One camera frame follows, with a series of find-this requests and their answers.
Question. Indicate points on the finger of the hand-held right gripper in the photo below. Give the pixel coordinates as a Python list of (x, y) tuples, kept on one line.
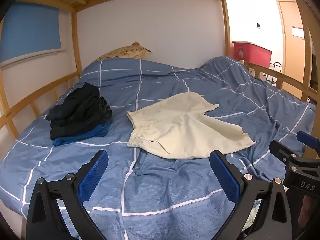
[(281, 151), (308, 140)]

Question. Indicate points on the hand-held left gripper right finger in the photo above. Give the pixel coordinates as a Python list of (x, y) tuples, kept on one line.
[(225, 177)]

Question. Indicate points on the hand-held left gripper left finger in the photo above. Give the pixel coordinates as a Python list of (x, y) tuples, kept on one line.
[(93, 177)]

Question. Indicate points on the cream shorts pants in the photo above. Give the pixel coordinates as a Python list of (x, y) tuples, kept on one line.
[(185, 127)]

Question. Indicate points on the person's right hand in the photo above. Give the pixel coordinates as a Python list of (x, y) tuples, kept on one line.
[(305, 206)]

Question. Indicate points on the blue folded garment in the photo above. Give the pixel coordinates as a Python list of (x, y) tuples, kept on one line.
[(82, 136)]

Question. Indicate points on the blue checked duvet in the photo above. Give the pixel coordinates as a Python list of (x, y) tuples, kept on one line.
[(155, 192)]

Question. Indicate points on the pile of black clothes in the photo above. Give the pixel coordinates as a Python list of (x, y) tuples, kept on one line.
[(75, 110)]

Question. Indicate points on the beige door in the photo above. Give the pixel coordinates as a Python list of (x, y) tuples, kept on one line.
[(290, 52)]

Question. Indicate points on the red storage bin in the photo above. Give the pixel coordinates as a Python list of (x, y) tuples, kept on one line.
[(252, 53)]

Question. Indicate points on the white paper notice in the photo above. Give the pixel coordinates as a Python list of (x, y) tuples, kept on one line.
[(297, 32)]

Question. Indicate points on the beige patterned pillow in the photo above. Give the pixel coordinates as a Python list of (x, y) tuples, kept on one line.
[(125, 52)]

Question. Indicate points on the blue window blind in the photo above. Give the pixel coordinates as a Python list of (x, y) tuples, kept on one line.
[(30, 30)]

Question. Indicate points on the wooden bunk bed frame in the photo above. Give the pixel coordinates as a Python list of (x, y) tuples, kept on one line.
[(75, 42)]

